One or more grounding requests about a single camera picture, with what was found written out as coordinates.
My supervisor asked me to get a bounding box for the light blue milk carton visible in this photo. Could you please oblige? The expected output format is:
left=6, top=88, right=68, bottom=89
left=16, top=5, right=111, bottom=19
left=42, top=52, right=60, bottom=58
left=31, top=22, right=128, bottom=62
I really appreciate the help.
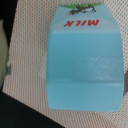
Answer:
left=46, top=4, right=124, bottom=112

